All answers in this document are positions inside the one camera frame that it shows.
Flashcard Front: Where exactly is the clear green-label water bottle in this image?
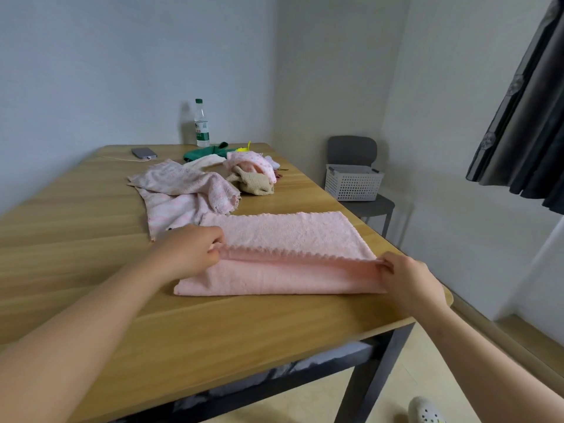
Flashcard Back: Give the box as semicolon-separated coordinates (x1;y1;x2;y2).
194;99;210;148

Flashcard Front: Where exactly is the person's left hand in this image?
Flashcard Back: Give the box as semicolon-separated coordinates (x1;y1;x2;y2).
149;224;226;283

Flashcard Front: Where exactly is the pale pink towel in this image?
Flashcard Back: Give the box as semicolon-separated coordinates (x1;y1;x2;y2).
127;159;242;242

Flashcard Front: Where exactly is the person's right hand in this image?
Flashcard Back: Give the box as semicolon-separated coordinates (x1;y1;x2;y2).
377;251;448;320

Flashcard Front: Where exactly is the dark grey curtain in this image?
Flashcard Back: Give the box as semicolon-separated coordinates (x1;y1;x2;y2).
465;0;564;216

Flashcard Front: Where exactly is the person's white dotted slipper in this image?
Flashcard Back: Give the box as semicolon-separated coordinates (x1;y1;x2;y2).
407;396;446;423

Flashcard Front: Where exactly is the tan brown towel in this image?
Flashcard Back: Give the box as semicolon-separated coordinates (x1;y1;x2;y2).
226;165;275;197

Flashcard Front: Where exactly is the person's right forearm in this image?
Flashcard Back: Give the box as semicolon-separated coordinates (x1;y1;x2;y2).
414;299;564;423

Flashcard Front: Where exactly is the grey chair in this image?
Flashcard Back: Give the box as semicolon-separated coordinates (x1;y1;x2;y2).
327;136;396;239

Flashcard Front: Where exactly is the small white towel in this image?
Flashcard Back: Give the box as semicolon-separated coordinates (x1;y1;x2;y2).
183;153;226;169

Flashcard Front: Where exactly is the person's left forearm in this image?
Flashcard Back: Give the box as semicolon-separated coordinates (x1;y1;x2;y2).
0;255;177;423

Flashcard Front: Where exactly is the pink dotted cloth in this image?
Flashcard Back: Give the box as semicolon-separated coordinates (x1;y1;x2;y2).
223;150;277;184

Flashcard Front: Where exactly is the salmon pink scalloped towel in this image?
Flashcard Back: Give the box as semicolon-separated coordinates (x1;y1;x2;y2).
173;210;388;297

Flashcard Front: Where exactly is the green cloth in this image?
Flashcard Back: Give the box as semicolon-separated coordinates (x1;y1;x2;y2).
183;141;237;162

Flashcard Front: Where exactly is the white plastic basket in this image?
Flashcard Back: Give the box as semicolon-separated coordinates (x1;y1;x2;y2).
324;164;385;202

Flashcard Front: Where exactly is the wooden table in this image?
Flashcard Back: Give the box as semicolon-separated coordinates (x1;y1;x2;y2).
0;143;454;423

